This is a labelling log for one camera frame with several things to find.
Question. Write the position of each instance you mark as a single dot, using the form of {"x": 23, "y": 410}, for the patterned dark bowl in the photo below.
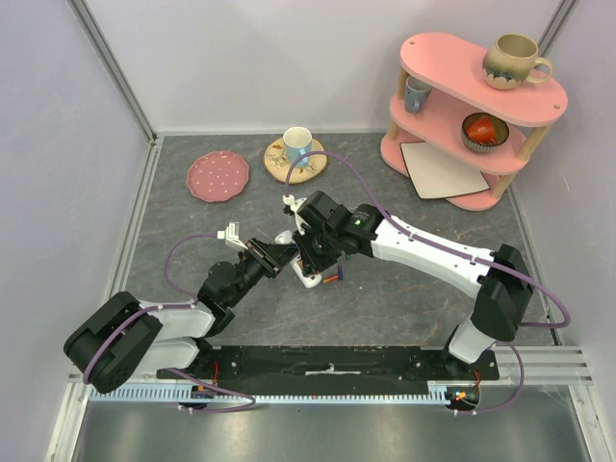
{"x": 502, "y": 133}

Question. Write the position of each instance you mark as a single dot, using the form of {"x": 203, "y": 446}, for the orange red cup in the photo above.
{"x": 482, "y": 131}

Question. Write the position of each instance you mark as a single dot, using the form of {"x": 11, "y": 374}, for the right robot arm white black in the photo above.
{"x": 495, "y": 280}

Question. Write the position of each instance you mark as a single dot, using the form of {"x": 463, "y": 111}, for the light blue cup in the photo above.
{"x": 297, "y": 141}

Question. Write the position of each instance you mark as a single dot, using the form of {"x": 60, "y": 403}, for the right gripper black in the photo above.
{"x": 308, "y": 257}

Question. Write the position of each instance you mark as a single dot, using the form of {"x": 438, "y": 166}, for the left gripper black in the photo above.
{"x": 273, "y": 257}

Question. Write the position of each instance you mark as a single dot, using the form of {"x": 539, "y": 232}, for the pink three-tier shelf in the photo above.
{"x": 452, "y": 66}

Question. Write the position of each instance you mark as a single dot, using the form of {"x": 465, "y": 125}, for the orange red battery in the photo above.
{"x": 330, "y": 279}

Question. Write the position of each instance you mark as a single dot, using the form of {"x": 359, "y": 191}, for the white remote control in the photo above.
{"x": 309, "y": 281}

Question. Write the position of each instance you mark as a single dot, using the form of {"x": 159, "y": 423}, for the white square mat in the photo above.
{"x": 435, "y": 174}

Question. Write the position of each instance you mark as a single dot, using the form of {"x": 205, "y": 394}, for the pink dotted plate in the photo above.
{"x": 218, "y": 176}

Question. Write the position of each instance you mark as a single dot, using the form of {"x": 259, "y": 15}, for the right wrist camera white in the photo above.
{"x": 292, "y": 206}

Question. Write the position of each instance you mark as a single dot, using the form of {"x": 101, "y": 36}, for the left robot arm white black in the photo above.
{"x": 127, "y": 334}

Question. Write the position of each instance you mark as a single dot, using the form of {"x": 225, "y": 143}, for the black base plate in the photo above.
{"x": 334, "y": 370}

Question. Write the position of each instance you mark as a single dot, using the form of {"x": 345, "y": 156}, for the beige ceramic mug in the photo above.
{"x": 513, "y": 59}

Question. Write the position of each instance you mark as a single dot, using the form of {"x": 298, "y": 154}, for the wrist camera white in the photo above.
{"x": 231, "y": 236}
{"x": 292, "y": 206}

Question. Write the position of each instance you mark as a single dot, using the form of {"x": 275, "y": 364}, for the beige leaf saucer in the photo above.
{"x": 277, "y": 164}

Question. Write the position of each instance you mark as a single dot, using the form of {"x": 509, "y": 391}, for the grey blue mug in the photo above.
{"x": 415, "y": 94}

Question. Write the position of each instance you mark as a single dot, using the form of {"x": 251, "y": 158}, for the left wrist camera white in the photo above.
{"x": 231, "y": 236}

